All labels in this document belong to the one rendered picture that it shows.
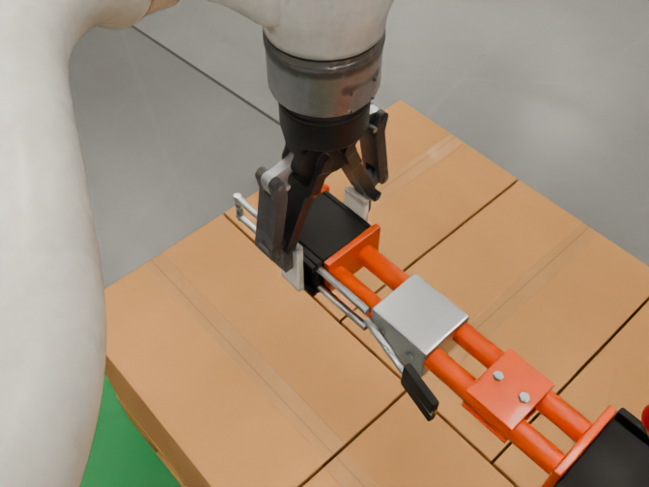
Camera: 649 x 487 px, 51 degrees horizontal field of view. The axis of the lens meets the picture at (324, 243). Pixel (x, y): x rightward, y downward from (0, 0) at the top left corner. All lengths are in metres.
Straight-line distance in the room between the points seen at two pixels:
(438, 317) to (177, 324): 0.87
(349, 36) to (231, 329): 1.01
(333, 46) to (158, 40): 2.64
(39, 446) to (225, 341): 1.13
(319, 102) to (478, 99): 2.29
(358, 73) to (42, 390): 0.32
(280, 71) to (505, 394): 0.33
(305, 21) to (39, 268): 0.24
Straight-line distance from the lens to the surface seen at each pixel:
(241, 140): 2.56
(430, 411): 0.61
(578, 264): 1.59
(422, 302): 0.65
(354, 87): 0.51
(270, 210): 0.59
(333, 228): 0.69
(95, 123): 2.75
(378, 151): 0.65
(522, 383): 0.63
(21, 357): 0.28
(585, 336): 1.48
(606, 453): 0.62
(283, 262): 0.65
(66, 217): 0.32
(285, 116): 0.55
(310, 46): 0.48
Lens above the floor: 1.74
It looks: 52 degrees down
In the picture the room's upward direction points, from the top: straight up
